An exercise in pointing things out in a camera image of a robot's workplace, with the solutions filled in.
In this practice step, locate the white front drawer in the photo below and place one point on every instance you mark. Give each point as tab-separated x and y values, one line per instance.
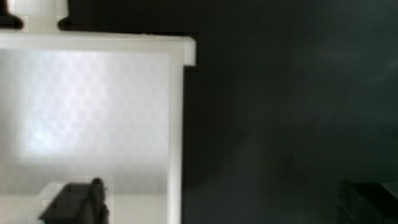
91	115

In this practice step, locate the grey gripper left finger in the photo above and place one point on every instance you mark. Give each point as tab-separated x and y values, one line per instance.
78	206

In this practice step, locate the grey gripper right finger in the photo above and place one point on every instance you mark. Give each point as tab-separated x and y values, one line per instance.
368	203

